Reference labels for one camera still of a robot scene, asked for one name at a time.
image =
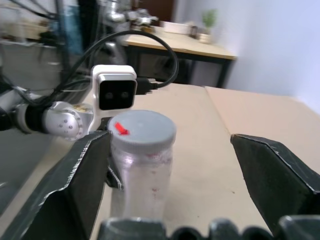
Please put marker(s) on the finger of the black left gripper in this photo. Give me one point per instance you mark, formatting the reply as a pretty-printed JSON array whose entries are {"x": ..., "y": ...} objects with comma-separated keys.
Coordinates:
[{"x": 114, "y": 178}]

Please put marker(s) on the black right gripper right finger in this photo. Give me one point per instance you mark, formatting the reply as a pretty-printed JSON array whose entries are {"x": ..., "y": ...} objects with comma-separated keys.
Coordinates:
[{"x": 280, "y": 180}]

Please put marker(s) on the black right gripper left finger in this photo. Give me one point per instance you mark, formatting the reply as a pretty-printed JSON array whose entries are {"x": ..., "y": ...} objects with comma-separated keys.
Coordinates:
[{"x": 75, "y": 180}]

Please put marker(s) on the clear plastic jar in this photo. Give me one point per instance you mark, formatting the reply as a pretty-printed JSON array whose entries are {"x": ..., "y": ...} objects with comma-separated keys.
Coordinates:
[{"x": 142, "y": 185}]

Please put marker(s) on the grey jar lid red mark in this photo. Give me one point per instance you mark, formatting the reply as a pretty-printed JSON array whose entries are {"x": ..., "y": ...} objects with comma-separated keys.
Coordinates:
[{"x": 145, "y": 127}]

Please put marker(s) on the white box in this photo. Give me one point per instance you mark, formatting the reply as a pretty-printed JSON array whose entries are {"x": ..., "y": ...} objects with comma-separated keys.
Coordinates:
[{"x": 176, "y": 27}]

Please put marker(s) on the silver machine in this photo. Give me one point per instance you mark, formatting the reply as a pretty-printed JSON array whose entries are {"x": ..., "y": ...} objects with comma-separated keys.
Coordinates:
[{"x": 130, "y": 13}]

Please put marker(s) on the green potted plant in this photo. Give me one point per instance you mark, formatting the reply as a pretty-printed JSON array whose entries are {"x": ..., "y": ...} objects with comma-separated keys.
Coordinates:
[{"x": 209, "y": 25}]

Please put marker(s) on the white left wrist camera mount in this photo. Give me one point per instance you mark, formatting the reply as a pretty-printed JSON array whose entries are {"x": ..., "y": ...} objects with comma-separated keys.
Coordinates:
[{"x": 115, "y": 92}]

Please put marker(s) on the wooden table black frame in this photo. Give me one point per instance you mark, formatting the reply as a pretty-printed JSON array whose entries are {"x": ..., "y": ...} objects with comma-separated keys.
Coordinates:
[{"x": 180, "y": 47}]

